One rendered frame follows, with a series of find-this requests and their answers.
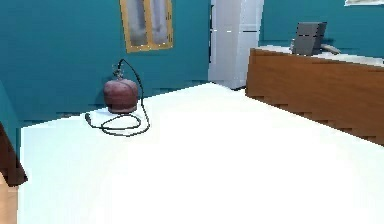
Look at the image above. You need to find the red gas cylinder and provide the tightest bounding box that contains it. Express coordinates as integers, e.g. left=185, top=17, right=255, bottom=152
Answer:
left=103, top=64, right=139, bottom=115

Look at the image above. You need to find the white fridge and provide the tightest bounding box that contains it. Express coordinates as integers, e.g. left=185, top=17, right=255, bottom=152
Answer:
left=208, top=0, right=265, bottom=91

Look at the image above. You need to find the yellow framed window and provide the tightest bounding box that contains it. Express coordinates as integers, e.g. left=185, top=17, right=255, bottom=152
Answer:
left=119, top=0, right=175, bottom=54

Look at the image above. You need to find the brown wooden counter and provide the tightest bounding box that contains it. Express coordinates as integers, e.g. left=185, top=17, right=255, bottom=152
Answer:
left=245, top=45, right=384, bottom=147

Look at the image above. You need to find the grey toaster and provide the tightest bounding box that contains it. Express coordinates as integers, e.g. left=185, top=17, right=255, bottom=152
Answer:
left=289, top=21, right=328, bottom=57

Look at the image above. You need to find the grey flat utensil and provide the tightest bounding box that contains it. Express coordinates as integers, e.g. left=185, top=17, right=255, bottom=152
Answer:
left=320, top=43, right=342, bottom=56

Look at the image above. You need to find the dark brown wooden furniture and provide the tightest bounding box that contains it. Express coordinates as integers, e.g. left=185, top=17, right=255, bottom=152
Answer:
left=0, top=121, right=29, bottom=224

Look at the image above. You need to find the black gas hose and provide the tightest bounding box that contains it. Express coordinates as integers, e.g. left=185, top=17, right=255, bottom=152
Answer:
left=84, top=58, right=151, bottom=137

